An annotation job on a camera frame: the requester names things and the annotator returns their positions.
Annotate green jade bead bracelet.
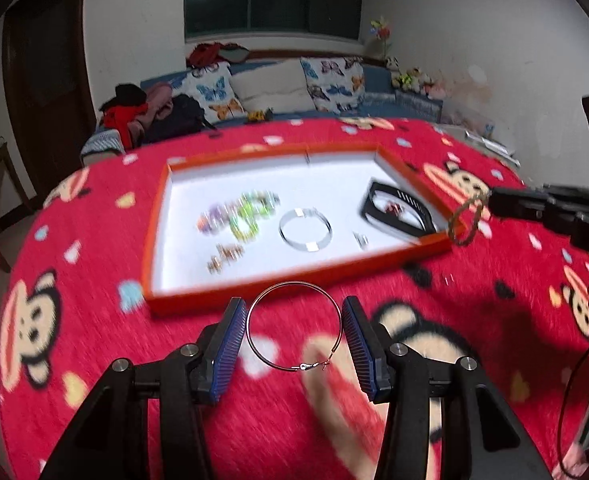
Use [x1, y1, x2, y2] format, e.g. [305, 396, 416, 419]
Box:
[447, 190, 493, 247]

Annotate silver hoop earring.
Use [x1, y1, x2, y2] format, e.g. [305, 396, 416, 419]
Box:
[244, 281, 343, 373]
[278, 208, 333, 252]

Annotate pearl earring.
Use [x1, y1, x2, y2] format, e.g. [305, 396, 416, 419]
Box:
[353, 232, 369, 250]

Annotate red knot charm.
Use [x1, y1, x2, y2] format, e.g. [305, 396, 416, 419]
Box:
[383, 200, 405, 218]

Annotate black smart watch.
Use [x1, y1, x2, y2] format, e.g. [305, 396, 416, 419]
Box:
[360, 180, 437, 238]

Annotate gold clover chain bracelet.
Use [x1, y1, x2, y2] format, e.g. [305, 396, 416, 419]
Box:
[206, 242, 247, 276]

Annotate green yellow bead bracelet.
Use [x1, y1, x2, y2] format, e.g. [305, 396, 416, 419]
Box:
[227, 188, 282, 242]

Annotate purple white bead bracelet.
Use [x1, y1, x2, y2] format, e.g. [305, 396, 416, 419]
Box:
[196, 199, 246, 239]

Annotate orange shallow tray box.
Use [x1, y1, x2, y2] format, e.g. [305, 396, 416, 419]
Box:
[142, 143, 451, 316]

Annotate plush toys group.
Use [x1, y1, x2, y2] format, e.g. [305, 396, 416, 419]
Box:
[387, 58, 447, 100]

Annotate right butterfly pillow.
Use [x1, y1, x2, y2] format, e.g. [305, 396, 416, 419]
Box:
[300, 56, 365, 114]

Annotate butterfly pillow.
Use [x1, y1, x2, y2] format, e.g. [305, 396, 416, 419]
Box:
[300, 56, 365, 114]
[178, 62, 247, 124]

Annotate colourful artificial flowers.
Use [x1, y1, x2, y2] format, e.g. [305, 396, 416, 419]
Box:
[369, 16, 393, 60]

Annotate beige pillow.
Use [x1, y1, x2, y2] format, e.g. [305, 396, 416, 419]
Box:
[229, 58, 316, 114]

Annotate pile of clothes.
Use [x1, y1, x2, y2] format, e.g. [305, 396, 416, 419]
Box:
[80, 82, 218, 167]

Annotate left butterfly pillow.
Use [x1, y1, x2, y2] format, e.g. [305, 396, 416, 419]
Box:
[178, 62, 247, 124]

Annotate red clothes on headboard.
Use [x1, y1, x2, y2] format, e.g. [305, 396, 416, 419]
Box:
[186, 42, 250, 68]

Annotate dark wooden door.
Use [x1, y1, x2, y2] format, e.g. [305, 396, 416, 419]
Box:
[2, 0, 96, 198]

